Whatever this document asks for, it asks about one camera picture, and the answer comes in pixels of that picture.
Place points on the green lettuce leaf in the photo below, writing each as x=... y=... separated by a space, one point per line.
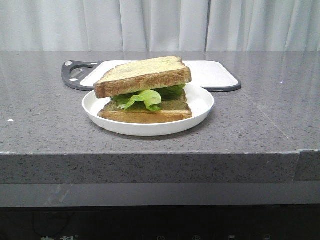
x=150 y=99

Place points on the bread slice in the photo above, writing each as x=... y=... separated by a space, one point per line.
x=170 y=111
x=141 y=75

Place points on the white round plate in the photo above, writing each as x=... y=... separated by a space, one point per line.
x=199 y=100

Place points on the white cutting board black rim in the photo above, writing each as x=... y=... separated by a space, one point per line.
x=210 y=75

